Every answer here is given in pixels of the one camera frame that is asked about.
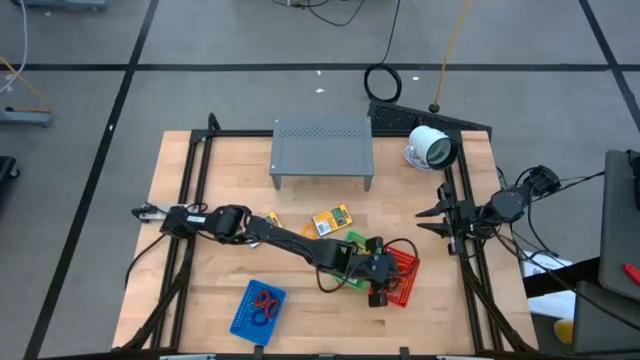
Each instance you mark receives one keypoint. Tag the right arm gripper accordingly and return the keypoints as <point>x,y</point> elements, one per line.
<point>462,217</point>

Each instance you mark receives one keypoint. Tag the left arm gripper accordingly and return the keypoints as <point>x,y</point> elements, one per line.
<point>375,267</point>

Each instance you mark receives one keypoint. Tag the green plastic basket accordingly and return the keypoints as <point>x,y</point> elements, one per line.
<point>356,284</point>

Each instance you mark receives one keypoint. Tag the yellow green crayon box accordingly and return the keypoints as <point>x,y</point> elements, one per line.
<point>325,222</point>
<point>359,245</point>
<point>274,218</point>

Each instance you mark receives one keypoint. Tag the blue spiral wrist coil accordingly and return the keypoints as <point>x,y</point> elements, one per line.
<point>253,318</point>

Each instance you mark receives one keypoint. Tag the blue plastic basket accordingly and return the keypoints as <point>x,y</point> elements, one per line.
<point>242,325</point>

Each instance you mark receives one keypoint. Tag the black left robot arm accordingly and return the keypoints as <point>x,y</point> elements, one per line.
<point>280,237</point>

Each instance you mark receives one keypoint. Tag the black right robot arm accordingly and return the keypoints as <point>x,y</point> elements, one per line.
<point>507,205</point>

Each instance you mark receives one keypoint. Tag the red plastic basket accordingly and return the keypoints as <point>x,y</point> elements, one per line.
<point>407,295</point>

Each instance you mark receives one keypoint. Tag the black perforated panel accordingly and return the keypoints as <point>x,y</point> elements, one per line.
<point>395,120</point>

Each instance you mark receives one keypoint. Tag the grey perforated metal shelf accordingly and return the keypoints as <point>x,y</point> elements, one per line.
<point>322,150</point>

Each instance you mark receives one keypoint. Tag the white sheet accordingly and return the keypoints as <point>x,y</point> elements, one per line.
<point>555,305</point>

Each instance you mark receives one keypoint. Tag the yellow object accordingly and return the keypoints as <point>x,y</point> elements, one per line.
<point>564,332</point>

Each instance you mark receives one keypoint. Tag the grey furniture panel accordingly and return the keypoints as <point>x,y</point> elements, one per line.
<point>605,325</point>
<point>620,225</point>

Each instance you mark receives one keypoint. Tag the small red tool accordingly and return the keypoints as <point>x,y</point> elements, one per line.
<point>632,274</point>

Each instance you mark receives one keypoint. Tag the grey floor base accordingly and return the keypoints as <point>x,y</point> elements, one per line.
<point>25,117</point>

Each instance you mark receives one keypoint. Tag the black floor object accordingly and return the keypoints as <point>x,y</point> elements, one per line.
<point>7,167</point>

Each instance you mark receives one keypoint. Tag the grey floor object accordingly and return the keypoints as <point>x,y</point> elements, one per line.
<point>60,4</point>

